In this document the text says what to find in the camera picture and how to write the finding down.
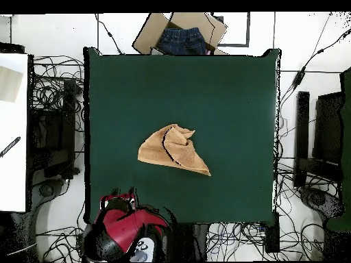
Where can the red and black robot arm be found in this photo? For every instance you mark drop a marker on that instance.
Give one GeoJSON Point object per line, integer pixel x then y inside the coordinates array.
{"type": "Point", "coordinates": [123, 228]}

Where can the black flat panel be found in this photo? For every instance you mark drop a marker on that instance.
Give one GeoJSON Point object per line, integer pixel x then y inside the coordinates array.
{"type": "Point", "coordinates": [327, 128]}

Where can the tan terry towel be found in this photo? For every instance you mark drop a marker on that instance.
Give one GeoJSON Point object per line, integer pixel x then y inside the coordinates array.
{"type": "Point", "coordinates": [153, 153]}

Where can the black equipment rack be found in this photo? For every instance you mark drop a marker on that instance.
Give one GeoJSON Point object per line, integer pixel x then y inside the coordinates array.
{"type": "Point", "coordinates": [52, 131]}

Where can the white table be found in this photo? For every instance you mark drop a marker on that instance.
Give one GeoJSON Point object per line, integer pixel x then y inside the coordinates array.
{"type": "Point", "coordinates": [13, 178]}

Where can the black striped strip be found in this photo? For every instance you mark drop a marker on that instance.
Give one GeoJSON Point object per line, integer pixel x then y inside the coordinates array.
{"type": "Point", "coordinates": [10, 146]}

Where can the dark green table cloth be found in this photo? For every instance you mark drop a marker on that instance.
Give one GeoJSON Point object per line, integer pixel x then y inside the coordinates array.
{"type": "Point", "coordinates": [219, 109]}

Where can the small black box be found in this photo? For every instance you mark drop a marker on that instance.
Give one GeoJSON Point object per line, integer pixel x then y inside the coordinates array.
{"type": "Point", "coordinates": [272, 233]}

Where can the beige block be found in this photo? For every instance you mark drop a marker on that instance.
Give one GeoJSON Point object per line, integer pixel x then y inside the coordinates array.
{"type": "Point", "coordinates": [9, 83]}

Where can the brown cardboard box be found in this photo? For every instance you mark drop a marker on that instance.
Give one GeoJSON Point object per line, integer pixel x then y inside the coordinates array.
{"type": "Point", "coordinates": [148, 35]}

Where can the blue denim jeans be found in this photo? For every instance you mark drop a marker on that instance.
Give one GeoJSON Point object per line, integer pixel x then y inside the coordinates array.
{"type": "Point", "coordinates": [181, 41]}

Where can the black upright bar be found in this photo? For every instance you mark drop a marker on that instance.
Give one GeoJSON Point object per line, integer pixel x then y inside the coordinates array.
{"type": "Point", "coordinates": [301, 137]}

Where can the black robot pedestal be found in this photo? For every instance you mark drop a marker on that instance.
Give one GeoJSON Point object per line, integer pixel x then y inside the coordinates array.
{"type": "Point", "coordinates": [192, 243]}

